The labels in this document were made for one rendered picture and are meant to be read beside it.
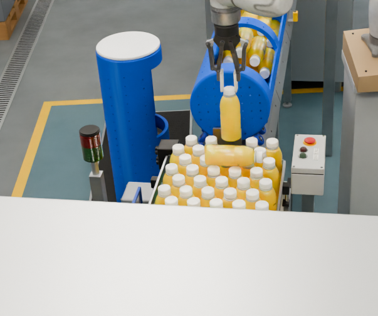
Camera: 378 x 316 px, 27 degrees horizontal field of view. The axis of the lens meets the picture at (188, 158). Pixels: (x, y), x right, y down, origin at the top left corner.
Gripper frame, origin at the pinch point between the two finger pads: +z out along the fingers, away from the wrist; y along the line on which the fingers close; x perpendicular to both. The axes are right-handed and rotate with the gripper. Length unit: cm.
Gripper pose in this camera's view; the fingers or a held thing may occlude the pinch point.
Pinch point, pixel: (229, 81)
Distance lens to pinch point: 251.1
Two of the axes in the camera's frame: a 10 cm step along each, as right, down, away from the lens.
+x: -1.7, 5.5, -8.2
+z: 0.7, 8.4, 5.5
